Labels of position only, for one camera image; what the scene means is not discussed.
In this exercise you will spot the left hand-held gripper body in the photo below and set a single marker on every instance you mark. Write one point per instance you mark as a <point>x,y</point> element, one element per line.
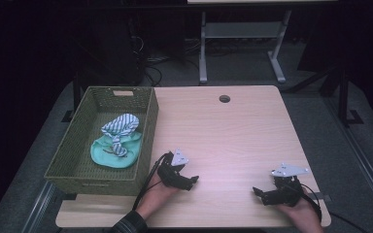
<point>170,174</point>

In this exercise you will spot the person's left hand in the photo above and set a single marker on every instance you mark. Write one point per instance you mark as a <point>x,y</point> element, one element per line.
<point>155,197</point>

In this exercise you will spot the white metal desk frame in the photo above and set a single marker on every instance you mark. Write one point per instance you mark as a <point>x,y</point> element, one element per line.
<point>239,30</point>

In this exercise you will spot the grey metal floor rail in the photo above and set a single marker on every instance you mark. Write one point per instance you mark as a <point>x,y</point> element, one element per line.
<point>362,158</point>
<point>39,207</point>

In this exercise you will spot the black metal stand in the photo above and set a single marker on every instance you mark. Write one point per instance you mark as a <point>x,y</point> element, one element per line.
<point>345,97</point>
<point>74,100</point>

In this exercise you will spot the grey tape strip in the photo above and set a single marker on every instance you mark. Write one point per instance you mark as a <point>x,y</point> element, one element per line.
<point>322,197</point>

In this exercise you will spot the dark computer tower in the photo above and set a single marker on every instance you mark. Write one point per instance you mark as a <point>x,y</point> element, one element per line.
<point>116,48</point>

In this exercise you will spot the person's right hand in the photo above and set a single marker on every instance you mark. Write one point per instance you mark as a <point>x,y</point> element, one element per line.
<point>304,215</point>

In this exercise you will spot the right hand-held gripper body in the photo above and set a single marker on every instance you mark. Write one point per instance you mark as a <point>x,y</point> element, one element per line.
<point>286,191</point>

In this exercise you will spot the green woven basket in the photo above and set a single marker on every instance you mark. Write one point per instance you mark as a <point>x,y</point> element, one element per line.
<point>77,155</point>

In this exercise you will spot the green baby hat striped bow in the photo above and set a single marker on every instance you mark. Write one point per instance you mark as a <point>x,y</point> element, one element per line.
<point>123,152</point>

